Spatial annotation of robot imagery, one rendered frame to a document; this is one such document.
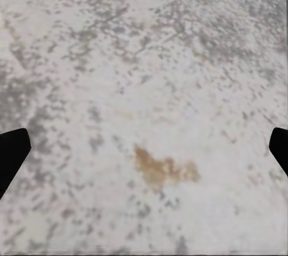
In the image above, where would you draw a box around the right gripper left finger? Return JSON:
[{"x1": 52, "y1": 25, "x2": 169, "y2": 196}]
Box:
[{"x1": 0, "y1": 128, "x2": 31, "y2": 199}]

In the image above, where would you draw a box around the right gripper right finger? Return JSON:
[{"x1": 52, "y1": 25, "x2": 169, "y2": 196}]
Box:
[{"x1": 269, "y1": 127, "x2": 288, "y2": 176}]

